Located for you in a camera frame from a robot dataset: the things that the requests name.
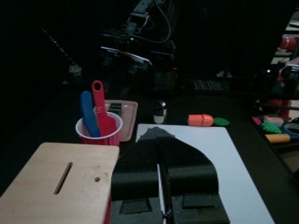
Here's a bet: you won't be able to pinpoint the green toy carrot leaf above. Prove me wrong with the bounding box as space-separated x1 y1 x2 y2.
213 116 231 127

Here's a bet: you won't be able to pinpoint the red white background device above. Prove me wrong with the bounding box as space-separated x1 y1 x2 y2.
277 57 299 90

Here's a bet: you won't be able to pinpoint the dark toy sushi roll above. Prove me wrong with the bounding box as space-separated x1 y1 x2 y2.
107 102 123 116

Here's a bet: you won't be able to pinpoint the white cutting board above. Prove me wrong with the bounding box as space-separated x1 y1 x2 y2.
135 122 277 224

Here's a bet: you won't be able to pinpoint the light wooden block with slot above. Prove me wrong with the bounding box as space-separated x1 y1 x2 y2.
0 142 120 224

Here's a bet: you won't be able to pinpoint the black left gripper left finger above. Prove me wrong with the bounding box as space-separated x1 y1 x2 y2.
110 136 164 224

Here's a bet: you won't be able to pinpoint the blue plastic toy utensil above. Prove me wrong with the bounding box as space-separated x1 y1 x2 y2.
79 90 102 138

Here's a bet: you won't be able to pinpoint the green bumpy toy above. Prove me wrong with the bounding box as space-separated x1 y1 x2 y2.
261 122 283 135

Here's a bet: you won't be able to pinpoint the pink rectangular plate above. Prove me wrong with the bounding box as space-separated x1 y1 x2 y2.
94 99 139 143

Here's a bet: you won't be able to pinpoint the pale pink toy food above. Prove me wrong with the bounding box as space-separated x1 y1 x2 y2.
263 115 286 125

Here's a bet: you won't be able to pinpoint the black computer keyboard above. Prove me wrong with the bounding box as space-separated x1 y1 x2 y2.
191 79 231 93

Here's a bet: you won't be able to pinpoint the red plastic cup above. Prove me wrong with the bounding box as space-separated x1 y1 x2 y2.
75 111 124 147

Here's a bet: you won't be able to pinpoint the red plastic toy knife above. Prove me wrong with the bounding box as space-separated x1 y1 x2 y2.
90 80 118 137

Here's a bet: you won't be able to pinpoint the orange toy cylinder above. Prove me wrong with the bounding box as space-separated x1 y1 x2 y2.
265 133 293 144

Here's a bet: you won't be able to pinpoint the orange toy carrot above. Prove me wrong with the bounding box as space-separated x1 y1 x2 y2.
187 113 215 128

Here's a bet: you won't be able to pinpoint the grey cable loop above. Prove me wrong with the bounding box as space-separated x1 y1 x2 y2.
134 0 174 46

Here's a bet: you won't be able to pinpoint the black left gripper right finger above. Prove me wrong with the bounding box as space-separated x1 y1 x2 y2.
155 136 231 224

